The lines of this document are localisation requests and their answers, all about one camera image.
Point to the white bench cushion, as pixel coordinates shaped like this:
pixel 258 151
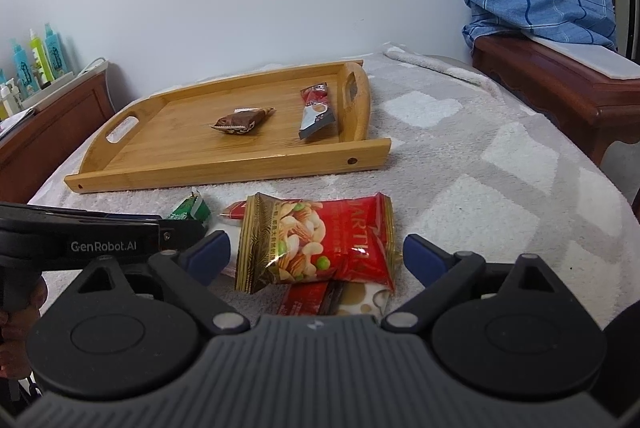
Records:
pixel 595 56

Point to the brown wooden cabinet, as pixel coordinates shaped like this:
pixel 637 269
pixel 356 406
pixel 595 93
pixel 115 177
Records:
pixel 55 133

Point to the white plastic organizer tray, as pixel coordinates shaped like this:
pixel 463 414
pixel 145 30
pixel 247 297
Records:
pixel 65 81

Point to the clear white spotted pastry packet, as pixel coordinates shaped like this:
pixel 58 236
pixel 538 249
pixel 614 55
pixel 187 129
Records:
pixel 365 302

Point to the yellow-green spray bottle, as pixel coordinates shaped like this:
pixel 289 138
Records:
pixel 37 56

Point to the red coffee stick packet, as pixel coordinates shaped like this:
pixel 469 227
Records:
pixel 316 113

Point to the dark red wooden bench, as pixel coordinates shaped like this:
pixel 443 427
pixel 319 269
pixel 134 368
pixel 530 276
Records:
pixel 550 88

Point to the teal spray bottle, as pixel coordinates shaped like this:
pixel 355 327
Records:
pixel 21 68
pixel 53 51

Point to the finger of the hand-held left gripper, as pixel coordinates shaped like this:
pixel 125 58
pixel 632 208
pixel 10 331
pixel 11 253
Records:
pixel 182 228

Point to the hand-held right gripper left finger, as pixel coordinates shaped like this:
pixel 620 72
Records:
pixel 210 254

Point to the red mixed nuts packet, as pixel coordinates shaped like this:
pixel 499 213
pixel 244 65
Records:
pixel 320 240

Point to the green candy packet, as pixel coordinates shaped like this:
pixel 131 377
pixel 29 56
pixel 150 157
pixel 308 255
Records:
pixel 192 208

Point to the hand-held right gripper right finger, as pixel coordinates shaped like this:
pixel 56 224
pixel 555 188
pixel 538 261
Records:
pixel 422 258

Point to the person's left hand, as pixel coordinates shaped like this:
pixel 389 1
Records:
pixel 15 338

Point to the brown chocolate snack packet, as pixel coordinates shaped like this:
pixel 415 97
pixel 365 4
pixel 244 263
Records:
pixel 242 120

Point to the stack of papers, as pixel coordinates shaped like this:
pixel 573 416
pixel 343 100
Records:
pixel 15 121

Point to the small red biscuit packet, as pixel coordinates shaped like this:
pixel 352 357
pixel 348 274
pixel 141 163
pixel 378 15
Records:
pixel 234 210

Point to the red wafer bar packet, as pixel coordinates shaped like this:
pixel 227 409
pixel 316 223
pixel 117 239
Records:
pixel 310 298

